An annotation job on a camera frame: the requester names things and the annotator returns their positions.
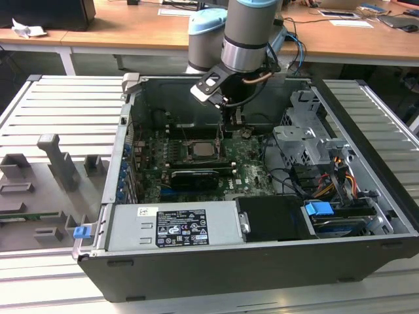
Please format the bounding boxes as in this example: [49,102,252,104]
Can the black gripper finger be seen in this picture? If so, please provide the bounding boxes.
[232,108,246,128]
[223,108,234,133]

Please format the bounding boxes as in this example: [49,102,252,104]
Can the silver CPU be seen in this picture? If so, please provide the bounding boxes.
[191,142,216,158]

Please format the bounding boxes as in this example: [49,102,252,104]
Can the CPU socket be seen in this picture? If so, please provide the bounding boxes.
[181,138,227,164]

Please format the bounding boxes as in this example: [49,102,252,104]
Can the blue expansion slot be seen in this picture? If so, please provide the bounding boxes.
[159,186,210,201]

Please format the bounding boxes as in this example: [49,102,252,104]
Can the black RAM slots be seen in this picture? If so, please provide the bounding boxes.
[166,123,227,139]

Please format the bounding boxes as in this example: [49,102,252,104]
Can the RAM stick with white clips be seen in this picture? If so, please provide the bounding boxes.
[167,159,239,171]

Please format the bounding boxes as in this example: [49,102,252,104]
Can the green motherboard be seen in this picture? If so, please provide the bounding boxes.
[130,126,279,203]

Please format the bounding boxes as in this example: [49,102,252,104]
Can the metal disk bay cage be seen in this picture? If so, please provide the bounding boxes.
[271,90,357,171]

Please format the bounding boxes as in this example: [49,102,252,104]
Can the black graphics card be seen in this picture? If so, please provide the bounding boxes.
[170,167,219,191]

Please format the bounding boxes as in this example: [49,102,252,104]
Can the white paper sheet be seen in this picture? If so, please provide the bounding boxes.
[328,19,374,29]
[157,7,197,17]

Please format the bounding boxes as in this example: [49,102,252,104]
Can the black plastic shroud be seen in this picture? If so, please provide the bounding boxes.
[235,194,317,243]

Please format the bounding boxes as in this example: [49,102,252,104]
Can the hard disk in blue carrier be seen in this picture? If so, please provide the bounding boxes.
[303,201,373,238]

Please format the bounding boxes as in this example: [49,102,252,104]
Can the grey power supply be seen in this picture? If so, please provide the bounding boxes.
[106,200,246,253]

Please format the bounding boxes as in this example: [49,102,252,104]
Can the long wooden desk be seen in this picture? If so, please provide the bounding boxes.
[60,0,419,68]

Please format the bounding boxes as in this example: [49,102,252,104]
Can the black open PC case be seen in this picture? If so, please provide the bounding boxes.
[71,72,419,304]

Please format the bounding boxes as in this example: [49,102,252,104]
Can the grey laptop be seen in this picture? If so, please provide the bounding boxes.
[378,14,419,29]

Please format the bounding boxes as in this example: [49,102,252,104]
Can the blue case latch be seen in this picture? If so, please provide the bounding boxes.
[73,225,91,240]

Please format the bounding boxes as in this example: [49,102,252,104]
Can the grey parts rack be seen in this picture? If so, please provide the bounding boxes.
[0,133,111,253]

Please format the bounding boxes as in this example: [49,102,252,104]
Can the black box on desk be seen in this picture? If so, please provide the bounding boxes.
[0,0,97,32]

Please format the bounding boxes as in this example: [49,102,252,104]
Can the short wooden desk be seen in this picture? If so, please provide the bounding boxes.
[0,27,75,77]

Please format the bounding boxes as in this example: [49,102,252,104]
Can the crumpled white paper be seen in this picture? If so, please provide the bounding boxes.
[11,18,48,39]

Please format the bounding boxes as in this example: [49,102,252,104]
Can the green RAM stick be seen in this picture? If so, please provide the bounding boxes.
[0,211,62,224]

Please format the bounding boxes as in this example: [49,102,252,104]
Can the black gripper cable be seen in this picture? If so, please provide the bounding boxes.
[225,42,281,109]

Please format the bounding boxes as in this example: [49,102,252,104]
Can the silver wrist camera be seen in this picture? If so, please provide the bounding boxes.
[190,63,230,107]

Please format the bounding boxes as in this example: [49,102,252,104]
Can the blue cables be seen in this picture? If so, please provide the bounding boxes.
[286,31,308,77]

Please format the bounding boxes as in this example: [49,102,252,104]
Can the black internal cables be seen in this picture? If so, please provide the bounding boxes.
[261,165,307,199]

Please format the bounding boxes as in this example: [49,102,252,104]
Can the yellow red wire bundle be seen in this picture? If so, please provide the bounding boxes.
[315,156,360,198]

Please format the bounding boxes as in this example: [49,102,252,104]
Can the tablet with white frame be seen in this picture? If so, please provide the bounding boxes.
[319,9,359,19]

